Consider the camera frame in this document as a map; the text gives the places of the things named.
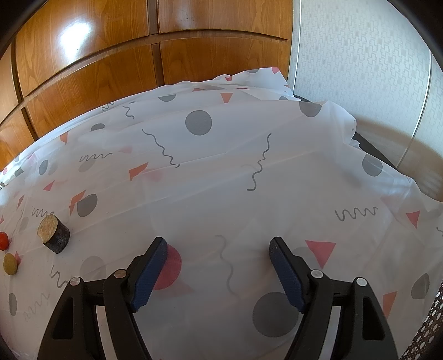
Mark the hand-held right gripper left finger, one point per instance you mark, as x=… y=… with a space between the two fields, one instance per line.
x=152 y=273

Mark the woven rattan chair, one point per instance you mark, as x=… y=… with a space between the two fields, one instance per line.
x=429 y=329

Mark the white patterned tablecloth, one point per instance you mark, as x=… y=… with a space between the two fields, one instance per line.
x=221 y=194

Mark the small red-orange fruit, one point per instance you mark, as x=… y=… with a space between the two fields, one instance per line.
x=2 y=241

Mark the round yellow-brown slice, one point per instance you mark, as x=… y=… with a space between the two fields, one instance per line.
x=9 y=264

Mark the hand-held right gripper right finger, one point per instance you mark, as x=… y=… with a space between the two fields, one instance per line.
x=287 y=273

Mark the eggplant piece with pale cut face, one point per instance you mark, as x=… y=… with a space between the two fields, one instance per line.
x=57 y=237

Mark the dark wooden table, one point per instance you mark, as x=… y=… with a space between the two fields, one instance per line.
x=373 y=149

